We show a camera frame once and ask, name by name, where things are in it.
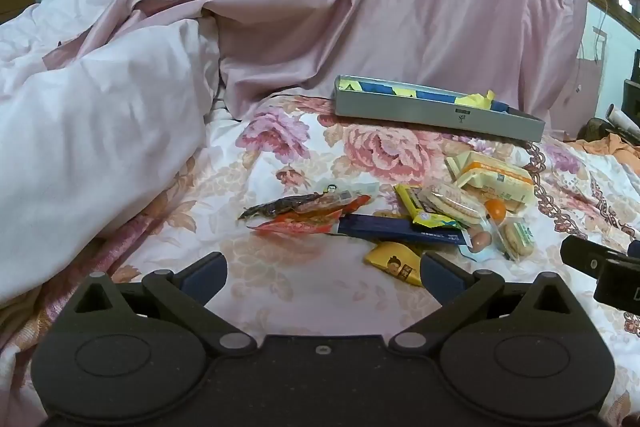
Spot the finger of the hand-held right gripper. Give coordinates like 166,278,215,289
560,234,640,280

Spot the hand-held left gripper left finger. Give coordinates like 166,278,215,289
64,251,258,356

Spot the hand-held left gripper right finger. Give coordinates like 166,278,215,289
389,251,582,356

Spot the small golden yellow packet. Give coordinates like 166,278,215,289
363,241,424,287

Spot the clear braised egg packet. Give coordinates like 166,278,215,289
462,224,501,261

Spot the clear packet with orange ball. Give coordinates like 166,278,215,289
500,217,536,261

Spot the clear round cracker packet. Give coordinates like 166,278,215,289
419,182,486,226

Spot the dark blue bar packet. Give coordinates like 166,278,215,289
338,213,469,246

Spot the yellow green biscuit packet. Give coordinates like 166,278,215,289
394,184,469,231

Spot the small orange fruit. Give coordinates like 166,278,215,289
483,198,508,221

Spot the red orange snack packet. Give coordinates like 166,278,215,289
247,212,352,237

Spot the dark dried fish packet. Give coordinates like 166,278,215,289
238,187,374,221

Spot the large yellow white cracker packet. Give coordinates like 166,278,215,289
445,151,536,213

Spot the grey rectangular box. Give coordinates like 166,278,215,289
333,75,547,143

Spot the floral bedsheet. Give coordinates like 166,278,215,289
0,94,640,427

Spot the orange cloth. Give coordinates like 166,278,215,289
570,132,640,164

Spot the dark brown bag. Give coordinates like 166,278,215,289
575,117,610,140

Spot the rolled white paper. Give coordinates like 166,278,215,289
606,103,640,134

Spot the black appliance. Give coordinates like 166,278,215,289
622,79,640,118

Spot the white duvet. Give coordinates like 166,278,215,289
0,0,224,308

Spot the blue yellow box liner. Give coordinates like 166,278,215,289
337,77,507,112

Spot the pink curtain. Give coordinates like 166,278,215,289
45,0,594,134

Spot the wooden window frame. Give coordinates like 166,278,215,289
587,0,640,34

